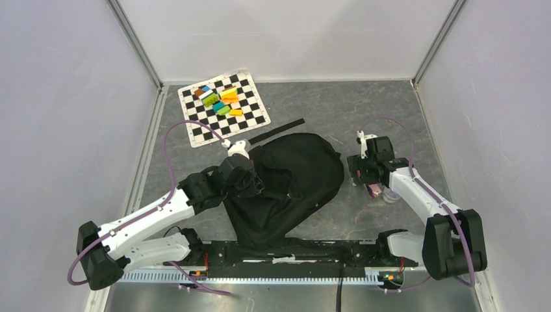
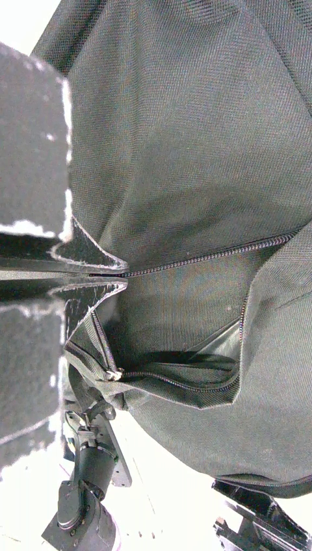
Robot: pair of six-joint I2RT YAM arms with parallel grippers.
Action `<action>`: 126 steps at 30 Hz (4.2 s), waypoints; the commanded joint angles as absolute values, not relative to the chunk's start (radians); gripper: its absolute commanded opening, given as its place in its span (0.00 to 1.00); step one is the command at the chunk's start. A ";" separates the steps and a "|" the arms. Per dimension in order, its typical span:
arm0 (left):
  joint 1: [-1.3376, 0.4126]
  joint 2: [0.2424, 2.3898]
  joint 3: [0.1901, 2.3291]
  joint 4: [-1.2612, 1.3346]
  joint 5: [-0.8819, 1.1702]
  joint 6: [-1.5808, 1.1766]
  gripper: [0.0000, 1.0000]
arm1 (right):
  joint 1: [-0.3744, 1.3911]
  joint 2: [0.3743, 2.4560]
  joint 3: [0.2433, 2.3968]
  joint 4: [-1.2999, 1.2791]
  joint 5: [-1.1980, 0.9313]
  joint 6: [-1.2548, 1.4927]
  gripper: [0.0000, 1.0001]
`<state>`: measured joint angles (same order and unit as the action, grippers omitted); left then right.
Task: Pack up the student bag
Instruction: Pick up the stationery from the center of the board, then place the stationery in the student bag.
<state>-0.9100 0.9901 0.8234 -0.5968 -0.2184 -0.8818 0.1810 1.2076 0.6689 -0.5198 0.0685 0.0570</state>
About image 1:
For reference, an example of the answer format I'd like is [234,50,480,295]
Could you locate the pink water bottle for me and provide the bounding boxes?
[365,183,383,200]

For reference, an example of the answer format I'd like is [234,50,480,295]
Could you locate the black student backpack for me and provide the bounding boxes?
[224,119,347,278]

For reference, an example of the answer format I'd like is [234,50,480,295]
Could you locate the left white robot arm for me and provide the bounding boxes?
[68,154,259,291]

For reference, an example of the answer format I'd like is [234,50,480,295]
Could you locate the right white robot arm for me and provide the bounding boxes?
[347,131,488,280]

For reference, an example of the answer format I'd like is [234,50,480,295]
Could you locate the yellow small toy brick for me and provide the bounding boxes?
[229,109,243,116]

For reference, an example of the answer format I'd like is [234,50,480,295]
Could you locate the black and white chess mat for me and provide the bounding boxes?
[177,69,271,148]

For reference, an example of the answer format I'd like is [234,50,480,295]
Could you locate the light green flat brick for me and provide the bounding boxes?
[216,106,231,116]

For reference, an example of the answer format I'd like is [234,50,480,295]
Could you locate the teal toy brick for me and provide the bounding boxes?
[212,101,225,113]

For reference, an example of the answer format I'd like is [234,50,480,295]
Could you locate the green toy brick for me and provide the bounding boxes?
[202,94,219,107]

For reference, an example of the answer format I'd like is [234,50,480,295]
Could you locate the orange toy brick stack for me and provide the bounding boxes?
[219,86,238,104]

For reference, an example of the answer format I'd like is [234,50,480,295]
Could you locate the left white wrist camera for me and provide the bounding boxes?
[221,139,250,159]

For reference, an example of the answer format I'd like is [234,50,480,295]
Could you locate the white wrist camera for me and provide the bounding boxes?
[221,139,250,159]
[357,130,378,159]

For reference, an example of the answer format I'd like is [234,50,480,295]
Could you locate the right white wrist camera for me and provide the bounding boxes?
[357,130,378,159]

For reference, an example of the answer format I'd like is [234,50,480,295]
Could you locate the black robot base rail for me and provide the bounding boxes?
[178,238,418,279]

